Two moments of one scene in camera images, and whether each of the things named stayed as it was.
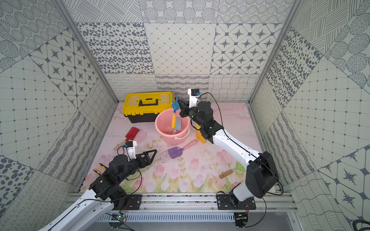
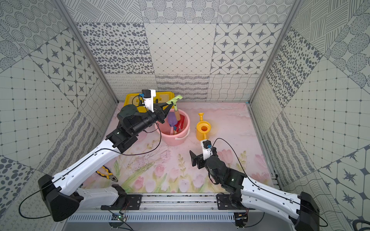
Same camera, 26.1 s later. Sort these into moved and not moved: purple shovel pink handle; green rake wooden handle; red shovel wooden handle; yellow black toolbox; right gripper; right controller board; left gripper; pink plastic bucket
Moved: red shovel wooden handle; purple shovel pink handle; green rake wooden handle; left gripper; right gripper
Not moved: pink plastic bucket; yellow black toolbox; right controller board
